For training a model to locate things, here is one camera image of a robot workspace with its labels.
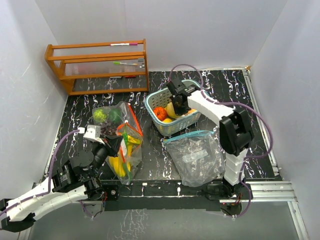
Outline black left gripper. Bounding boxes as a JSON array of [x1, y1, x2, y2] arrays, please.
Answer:
[[88, 133, 124, 178]]

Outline dark red grapes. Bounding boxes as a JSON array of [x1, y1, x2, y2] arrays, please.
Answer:
[[100, 125, 118, 138]]

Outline yellow bananas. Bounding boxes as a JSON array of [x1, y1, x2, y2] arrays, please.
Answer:
[[108, 133, 143, 182]]

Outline yellow pear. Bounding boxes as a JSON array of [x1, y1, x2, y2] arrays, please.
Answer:
[[165, 102, 180, 119]]

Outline clear zip bag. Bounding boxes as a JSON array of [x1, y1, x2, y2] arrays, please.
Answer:
[[107, 121, 143, 185], [92, 101, 143, 137], [164, 130, 226, 187]]

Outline clear zip top bag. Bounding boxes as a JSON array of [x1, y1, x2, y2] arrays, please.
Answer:
[[92, 101, 143, 137]]

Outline orange carrot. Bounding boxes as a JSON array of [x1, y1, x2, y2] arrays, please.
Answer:
[[153, 106, 168, 121]]

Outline green cucumber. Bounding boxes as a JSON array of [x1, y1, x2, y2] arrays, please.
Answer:
[[122, 133, 133, 181]]

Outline green custard apple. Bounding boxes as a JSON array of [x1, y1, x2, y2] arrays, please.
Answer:
[[93, 109, 108, 124]]

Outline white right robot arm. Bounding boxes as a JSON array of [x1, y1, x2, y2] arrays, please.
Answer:
[[167, 79, 254, 199]]

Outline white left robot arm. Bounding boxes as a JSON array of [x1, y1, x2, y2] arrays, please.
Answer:
[[0, 136, 124, 233]]

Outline teal plastic basket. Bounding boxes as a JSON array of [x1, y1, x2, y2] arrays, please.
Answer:
[[144, 87, 201, 137]]

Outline orange peach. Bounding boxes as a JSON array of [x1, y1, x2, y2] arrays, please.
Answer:
[[184, 108, 197, 116]]

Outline wooden rack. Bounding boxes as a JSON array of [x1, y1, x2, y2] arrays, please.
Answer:
[[44, 39, 150, 96]]

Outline pink white marker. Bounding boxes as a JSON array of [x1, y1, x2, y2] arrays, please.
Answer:
[[109, 42, 138, 47]]

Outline green white marker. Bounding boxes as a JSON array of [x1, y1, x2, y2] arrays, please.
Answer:
[[112, 61, 138, 66]]

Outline black metal base rail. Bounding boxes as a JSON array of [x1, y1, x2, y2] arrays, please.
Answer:
[[75, 179, 256, 217]]

